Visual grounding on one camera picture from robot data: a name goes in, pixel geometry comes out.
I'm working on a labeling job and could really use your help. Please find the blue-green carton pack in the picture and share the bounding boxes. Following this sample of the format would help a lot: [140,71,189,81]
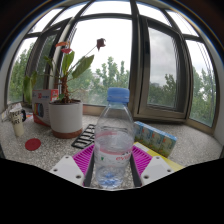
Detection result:
[133,120,178,158]

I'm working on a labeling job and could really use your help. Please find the dark-framed bay window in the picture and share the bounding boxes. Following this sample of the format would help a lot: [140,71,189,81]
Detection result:
[6,0,218,128]

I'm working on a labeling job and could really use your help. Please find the potted plant in white pot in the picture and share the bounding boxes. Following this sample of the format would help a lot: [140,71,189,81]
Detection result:
[22,37,107,140]

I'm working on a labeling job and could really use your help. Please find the clear blue-capped water bottle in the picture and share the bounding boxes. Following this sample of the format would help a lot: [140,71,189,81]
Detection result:
[93,87,135,190]

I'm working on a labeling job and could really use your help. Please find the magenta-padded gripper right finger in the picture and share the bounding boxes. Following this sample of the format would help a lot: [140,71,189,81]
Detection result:
[129,144,175,188]

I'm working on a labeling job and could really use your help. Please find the white printed paper cup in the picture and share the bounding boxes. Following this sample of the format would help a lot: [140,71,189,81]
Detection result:
[8,107,28,137]

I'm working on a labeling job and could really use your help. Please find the white and red filament box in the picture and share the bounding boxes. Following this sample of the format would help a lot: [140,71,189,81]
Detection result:
[31,88,60,127]

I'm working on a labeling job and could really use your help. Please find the flat round red coaster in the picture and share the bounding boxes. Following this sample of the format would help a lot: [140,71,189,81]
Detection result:
[24,138,42,152]

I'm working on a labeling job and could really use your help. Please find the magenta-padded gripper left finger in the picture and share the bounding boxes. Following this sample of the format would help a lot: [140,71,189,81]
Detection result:
[49,143,98,188]

